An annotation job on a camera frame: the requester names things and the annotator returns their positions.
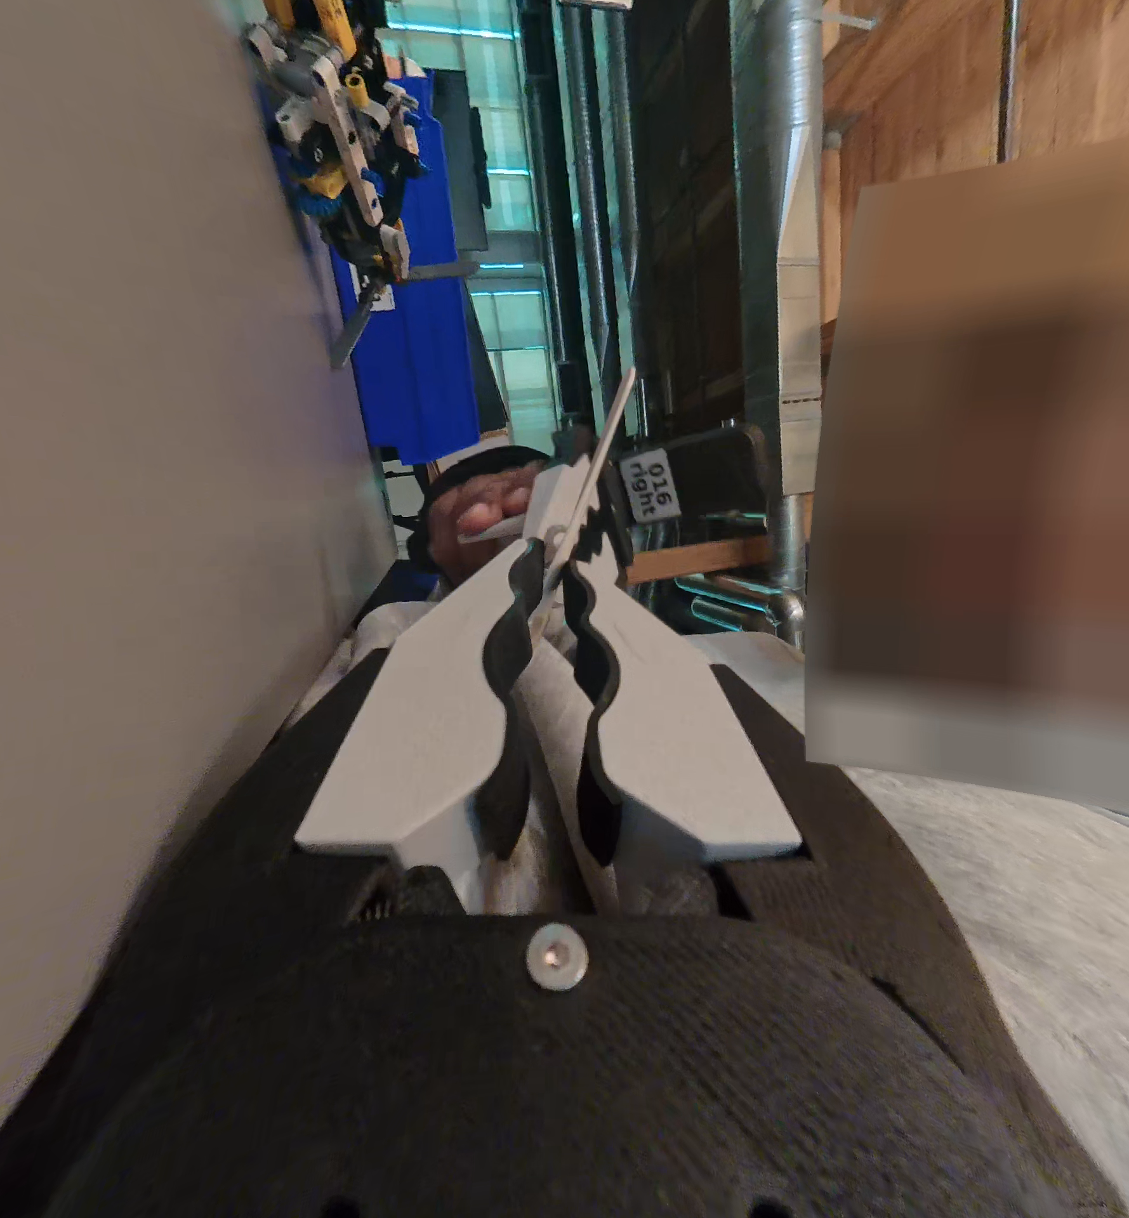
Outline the round silver duct pipe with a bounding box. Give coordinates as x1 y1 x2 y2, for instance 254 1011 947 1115
731 0 823 598

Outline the grey lego rotor blade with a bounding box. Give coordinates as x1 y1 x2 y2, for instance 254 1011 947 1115
529 369 640 631

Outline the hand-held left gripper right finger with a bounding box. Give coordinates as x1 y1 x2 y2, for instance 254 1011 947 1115
562 566 805 901

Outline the blue plastic bin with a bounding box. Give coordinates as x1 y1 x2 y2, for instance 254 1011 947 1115
258 64 511 468

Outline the person's right hand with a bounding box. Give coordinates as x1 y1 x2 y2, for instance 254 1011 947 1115
429 472 539 582

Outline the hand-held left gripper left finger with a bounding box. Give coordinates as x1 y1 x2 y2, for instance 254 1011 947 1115
295 541 550 916

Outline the yellow black lego helicopter model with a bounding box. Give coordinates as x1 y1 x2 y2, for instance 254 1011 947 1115
243 0 481 370

